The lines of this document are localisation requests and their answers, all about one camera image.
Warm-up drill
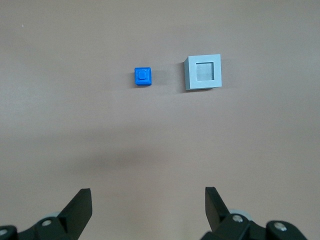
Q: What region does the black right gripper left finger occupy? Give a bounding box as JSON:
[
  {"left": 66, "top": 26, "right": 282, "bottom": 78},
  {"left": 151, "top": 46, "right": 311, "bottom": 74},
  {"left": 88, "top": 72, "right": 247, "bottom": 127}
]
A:
[{"left": 0, "top": 188, "right": 93, "bottom": 240}]

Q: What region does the gray square base block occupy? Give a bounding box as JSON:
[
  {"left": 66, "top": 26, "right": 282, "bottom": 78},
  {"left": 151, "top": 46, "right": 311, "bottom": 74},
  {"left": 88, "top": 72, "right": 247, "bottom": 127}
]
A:
[{"left": 183, "top": 53, "right": 223, "bottom": 92}]

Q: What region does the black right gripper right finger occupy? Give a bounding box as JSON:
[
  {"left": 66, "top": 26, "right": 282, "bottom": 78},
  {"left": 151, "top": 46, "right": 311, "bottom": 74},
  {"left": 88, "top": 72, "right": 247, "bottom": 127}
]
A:
[{"left": 199, "top": 186, "right": 308, "bottom": 240}]

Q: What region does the small blue square part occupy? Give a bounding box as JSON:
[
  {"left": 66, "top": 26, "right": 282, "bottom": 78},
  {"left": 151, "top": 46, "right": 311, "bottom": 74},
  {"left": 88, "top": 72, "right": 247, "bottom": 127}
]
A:
[{"left": 133, "top": 66, "right": 153, "bottom": 88}]

